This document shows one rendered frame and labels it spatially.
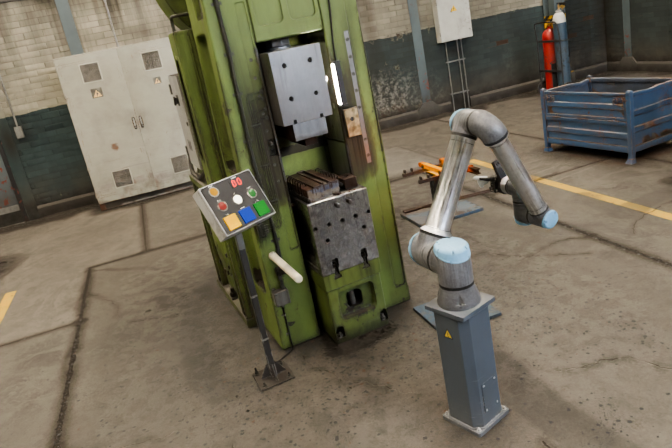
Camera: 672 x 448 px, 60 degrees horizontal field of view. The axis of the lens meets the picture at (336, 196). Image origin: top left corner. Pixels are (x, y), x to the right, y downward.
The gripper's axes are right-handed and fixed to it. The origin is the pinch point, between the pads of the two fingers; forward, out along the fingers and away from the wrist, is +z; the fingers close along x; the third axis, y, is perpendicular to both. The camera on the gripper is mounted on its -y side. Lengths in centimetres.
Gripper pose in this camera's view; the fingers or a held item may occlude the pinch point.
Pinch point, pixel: (484, 173)
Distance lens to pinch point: 321.3
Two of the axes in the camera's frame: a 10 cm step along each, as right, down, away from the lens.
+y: 1.9, 9.4, 2.8
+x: 9.3, -2.6, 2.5
